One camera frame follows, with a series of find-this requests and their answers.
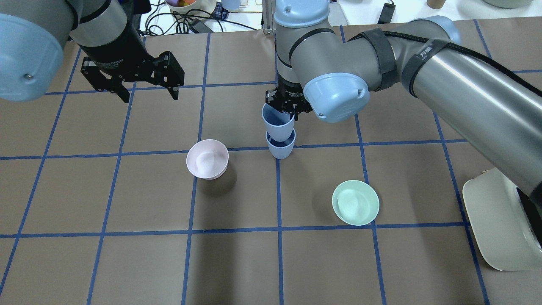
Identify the pink bowl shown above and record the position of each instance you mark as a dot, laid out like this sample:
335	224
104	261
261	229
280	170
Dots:
207	159

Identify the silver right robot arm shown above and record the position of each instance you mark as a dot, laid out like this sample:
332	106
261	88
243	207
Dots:
496	111

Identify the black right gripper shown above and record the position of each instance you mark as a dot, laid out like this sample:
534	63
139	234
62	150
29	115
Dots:
289	94

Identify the cream tray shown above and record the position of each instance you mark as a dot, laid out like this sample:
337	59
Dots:
505	221

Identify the light blue cup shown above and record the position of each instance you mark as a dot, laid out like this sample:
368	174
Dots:
279	125

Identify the aluminium frame post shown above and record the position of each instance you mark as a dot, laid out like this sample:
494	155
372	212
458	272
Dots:
268	16

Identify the black power adapter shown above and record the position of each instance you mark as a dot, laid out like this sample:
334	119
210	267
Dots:
387	13

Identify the bowl with foam blocks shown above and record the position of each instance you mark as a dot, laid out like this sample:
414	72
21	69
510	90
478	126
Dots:
191	7

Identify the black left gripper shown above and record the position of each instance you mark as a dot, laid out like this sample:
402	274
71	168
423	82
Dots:
119	51

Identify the mint green bowl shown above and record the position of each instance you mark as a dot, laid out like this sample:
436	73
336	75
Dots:
355	203

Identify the darker blue cup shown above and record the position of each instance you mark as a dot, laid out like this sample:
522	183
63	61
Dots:
281	149

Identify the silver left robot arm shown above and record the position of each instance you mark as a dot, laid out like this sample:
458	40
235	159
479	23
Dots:
34	33

